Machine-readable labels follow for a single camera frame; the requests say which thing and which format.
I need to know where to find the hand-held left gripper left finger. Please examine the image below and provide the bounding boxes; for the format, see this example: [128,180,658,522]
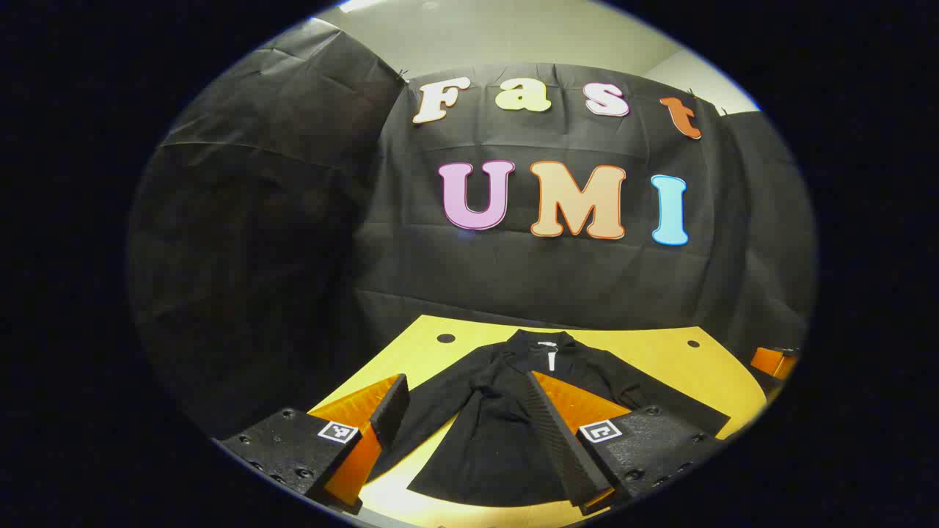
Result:
[219,373,411,516]

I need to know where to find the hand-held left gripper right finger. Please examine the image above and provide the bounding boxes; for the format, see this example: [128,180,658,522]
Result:
[522,370,728,516]

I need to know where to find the black jacket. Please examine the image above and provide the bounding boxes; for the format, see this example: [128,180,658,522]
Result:
[365,329,731,509]

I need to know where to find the black backdrop cloth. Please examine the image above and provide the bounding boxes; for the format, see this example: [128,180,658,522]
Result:
[126,18,819,442]

